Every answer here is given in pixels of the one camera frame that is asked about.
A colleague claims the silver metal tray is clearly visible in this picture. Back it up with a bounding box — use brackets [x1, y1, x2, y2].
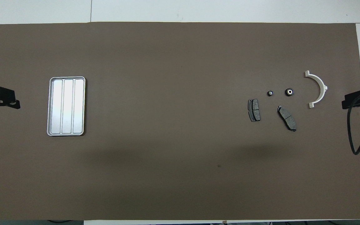
[47, 76, 86, 137]

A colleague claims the dark grey long brake pad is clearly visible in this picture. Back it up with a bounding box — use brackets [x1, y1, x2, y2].
[277, 105, 297, 132]

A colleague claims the dark grey rectangular brake pad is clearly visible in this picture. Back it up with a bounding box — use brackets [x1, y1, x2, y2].
[247, 99, 261, 122]

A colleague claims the brown table mat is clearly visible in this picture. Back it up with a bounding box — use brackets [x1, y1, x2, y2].
[0, 22, 360, 221]

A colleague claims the white semicircular plastic bracket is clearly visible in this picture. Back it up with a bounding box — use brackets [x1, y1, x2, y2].
[304, 70, 328, 109]

